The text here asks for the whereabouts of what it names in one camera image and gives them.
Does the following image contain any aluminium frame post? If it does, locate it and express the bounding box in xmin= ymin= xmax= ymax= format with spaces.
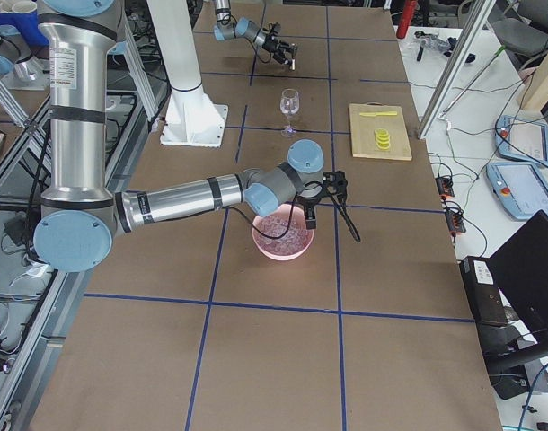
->
xmin=417 ymin=0 xmax=496 ymax=139

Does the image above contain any blue teach pendant near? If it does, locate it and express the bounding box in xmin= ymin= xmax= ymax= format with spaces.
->
xmin=486 ymin=162 xmax=548 ymax=221

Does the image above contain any pink bowl of ice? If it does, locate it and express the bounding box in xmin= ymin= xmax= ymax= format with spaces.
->
xmin=252 ymin=204 xmax=314 ymax=261

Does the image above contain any bamboo cutting board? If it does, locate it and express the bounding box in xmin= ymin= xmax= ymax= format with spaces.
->
xmin=349 ymin=103 xmax=412 ymax=162

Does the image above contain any black monitor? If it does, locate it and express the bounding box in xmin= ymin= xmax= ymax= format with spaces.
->
xmin=486 ymin=210 xmax=548 ymax=374

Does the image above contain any black box device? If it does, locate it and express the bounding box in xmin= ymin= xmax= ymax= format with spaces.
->
xmin=459 ymin=256 xmax=508 ymax=327

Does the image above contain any white camera mast base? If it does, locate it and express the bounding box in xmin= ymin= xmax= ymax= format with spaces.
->
xmin=147 ymin=0 xmax=228 ymax=148

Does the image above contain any red fire extinguisher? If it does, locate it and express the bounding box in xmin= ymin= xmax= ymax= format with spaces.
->
xmin=396 ymin=0 xmax=418 ymax=40

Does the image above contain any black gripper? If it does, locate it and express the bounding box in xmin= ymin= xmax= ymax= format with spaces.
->
xmin=261 ymin=35 xmax=293 ymax=65
xmin=297 ymin=181 xmax=330 ymax=230

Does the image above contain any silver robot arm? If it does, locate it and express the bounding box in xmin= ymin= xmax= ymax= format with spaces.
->
xmin=33 ymin=1 xmax=331 ymax=272
xmin=213 ymin=0 xmax=298 ymax=71

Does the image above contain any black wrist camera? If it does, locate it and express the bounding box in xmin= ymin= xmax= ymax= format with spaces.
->
xmin=323 ymin=171 xmax=348 ymax=205
xmin=269 ymin=22 xmax=281 ymax=37

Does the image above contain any clear wine glass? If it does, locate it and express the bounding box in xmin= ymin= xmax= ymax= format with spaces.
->
xmin=279 ymin=88 xmax=300 ymax=137

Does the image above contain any yellow plastic knife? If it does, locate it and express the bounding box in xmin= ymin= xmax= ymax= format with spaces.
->
xmin=358 ymin=110 xmax=398 ymax=118

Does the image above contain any long metal rod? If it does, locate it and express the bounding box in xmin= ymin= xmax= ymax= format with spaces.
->
xmin=438 ymin=45 xmax=506 ymax=120

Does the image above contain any blue teach pendant far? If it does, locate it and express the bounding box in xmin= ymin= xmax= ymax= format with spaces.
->
xmin=495 ymin=115 xmax=548 ymax=167

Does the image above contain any steel cocktail jigger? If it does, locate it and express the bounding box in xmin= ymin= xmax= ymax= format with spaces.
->
xmin=288 ymin=44 xmax=298 ymax=71

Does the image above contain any blue teach pendant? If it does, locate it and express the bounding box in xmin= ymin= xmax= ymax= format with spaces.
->
xmin=486 ymin=162 xmax=548 ymax=221
xmin=495 ymin=115 xmax=548 ymax=167

